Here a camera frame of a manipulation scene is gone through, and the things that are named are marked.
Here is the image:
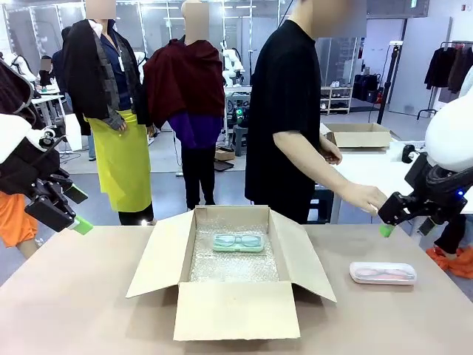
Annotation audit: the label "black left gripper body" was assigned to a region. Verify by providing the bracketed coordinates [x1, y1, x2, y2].
[0, 146, 71, 200]

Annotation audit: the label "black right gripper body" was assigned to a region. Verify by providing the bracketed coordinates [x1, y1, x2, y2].
[404, 152, 467, 223]

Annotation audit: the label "pink glasses case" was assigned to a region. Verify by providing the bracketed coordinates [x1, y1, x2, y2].
[349, 261, 418, 285]

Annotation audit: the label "cardboard shipping box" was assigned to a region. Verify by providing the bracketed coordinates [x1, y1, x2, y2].
[324, 123, 393, 149]
[125, 204, 338, 342]

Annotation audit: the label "person's right forearm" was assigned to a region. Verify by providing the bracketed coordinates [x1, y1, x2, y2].
[273, 129, 358, 203]

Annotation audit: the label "mint green glasses case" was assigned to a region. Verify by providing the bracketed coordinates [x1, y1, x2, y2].
[211, 232, 265, 255]

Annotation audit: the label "person's right hand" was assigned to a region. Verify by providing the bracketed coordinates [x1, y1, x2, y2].
[342, 183, 389, 217]

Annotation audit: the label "person's left hand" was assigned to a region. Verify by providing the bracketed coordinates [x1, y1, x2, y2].
[319, 137, 343, 166]

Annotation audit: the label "leg in black trousers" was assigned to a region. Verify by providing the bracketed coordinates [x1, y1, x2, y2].
[434, 212, 469, 256]

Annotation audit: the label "orange trousers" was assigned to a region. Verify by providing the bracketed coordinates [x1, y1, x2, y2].
[0, 191, 40, 249]

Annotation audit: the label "orange cloth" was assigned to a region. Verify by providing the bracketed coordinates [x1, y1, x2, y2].
[426, 246, 473, 279]

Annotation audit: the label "white work table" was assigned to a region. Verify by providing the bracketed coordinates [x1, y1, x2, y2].
[320, 123, 473, 226]

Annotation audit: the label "white background desk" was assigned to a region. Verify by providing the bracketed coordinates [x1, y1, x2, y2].
[31, 94, 71, 149]

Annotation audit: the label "black stool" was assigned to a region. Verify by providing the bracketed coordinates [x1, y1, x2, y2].
[307, 187, 336, 225]

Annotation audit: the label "mannequin with yellow apron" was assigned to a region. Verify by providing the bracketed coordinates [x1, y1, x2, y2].
[61, 0, 156, 226]

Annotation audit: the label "seated background person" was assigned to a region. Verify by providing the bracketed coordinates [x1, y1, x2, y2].
[38, 55, 56, 88]

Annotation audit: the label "metal clothes rack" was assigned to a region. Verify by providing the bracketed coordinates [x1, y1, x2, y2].
[415, 41, 473, 120]

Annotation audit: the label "black jacket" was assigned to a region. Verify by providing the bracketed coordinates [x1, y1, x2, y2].
[61, 18, 149, 136]

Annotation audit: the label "navy blue shirt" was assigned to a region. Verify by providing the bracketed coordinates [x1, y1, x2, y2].
[99, 20, 134, 112]

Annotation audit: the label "black tripod stand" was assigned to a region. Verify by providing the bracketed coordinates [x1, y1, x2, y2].
[375, 41, 404, 126]

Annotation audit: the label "white shoe shelf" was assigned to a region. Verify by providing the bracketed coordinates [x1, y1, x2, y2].
[319, 86, 353, 115]

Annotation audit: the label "black bags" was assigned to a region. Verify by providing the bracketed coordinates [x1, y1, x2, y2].
[353, 72, 382, 103]

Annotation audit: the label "black trousers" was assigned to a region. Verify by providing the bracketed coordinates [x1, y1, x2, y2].
[180, 146, 217, 210]

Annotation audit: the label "hanging black coat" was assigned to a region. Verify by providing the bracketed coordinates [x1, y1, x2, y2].
[423, 47, 455, 89]

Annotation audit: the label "hanging brown coat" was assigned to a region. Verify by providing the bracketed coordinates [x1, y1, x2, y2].
[449, 46, 473, 94]

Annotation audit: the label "purple top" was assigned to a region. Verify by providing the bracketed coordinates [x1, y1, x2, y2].
[168, 112, 225, 149]

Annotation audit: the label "mannequin with maroon shawl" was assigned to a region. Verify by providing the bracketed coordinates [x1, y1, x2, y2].
[143, 0, 226, 210]

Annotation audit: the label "maroon shawl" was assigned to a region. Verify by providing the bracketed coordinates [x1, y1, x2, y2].
[143, 38, 225, 130]

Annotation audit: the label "small cardboard box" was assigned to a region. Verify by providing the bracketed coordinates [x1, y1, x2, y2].
[214, 146, 237, 162]

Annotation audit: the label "person in black t-shirt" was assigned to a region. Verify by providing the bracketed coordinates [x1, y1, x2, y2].
[245, 0, 370, 225]

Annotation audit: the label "bubble wrap sheet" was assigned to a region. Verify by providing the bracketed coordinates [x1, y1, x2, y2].
[188, 220, 281, 284]

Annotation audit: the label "grey stool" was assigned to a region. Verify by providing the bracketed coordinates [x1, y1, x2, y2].
[231, 125, 249, 157]

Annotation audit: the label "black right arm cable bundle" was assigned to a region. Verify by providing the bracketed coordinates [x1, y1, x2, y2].
[424, 164, 473, 197]

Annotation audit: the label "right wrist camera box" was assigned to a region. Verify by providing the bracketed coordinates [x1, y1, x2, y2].
[389, 141, 418, 164]

